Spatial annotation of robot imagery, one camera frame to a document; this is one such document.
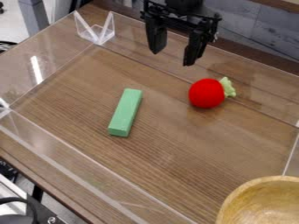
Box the clear acrylic tray enclosure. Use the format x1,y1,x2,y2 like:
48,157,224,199
0,7,299,224

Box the red plush fruit green leaves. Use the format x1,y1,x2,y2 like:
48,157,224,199
188,77,237,109

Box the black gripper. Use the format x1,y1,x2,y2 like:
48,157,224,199
140,0,221,67

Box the green rectangular block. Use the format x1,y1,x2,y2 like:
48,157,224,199
106,88,142,137

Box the wooden bowl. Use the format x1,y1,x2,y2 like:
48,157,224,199
215,176,299,224

